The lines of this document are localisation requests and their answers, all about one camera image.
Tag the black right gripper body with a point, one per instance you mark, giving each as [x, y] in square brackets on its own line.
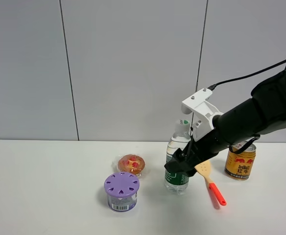
[197, 152]

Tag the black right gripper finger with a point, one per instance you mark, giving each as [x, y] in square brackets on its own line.
[189, 169]
[176, 166]

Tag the clear water bottle green label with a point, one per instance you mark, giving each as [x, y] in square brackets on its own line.
[177, 182]

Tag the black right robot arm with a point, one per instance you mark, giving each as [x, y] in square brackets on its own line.
[263, 113]

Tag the wrapped fruit pastry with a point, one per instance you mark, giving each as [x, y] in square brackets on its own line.
[130, 163]

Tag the gold Red Bull can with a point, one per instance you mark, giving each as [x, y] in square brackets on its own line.
[239, 166]

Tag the purple air freshener jar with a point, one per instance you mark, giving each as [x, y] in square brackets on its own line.
[122, 191]

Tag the wooden spatula orange handle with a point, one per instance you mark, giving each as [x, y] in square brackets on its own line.
[204, 169]

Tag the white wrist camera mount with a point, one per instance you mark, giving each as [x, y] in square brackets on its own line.
[203, 111]

